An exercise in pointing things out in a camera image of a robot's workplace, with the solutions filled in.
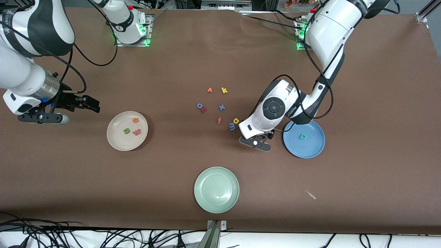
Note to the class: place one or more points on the grey metal frame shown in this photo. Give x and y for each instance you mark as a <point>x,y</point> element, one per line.
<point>224,6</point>

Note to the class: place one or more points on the brown table cover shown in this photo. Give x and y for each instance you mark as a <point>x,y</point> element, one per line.
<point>206,51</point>

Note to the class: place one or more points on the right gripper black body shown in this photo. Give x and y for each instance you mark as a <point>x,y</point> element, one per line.
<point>66,100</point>

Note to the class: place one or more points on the blue letter m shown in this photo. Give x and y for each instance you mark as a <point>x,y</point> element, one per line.
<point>232,127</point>

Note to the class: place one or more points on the orange dried plant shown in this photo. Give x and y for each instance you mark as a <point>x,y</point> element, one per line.
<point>288,4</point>

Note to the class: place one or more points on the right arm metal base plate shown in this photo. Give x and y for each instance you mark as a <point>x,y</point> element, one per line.
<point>132,44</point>

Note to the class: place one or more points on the aluminium profile with bracket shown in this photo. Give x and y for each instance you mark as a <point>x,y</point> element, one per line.
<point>422,17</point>

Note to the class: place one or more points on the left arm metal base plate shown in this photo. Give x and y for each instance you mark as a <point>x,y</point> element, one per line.
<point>299,48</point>

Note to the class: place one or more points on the green plate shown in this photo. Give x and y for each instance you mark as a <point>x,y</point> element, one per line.
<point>216,190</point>

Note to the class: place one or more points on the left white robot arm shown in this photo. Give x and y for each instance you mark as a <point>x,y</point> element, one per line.
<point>327,27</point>

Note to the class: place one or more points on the metal table edge bracket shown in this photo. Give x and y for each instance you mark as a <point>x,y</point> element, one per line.
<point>213,237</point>

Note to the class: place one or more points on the beige plate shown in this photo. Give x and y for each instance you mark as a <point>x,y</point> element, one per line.
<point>119,137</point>

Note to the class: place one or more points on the white tape scrap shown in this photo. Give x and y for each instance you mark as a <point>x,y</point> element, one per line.
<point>311,195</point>

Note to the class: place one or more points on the red letter w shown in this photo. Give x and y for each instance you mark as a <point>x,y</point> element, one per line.
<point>137,132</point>

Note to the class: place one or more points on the blue plate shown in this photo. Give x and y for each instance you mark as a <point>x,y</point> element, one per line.
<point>310,146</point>

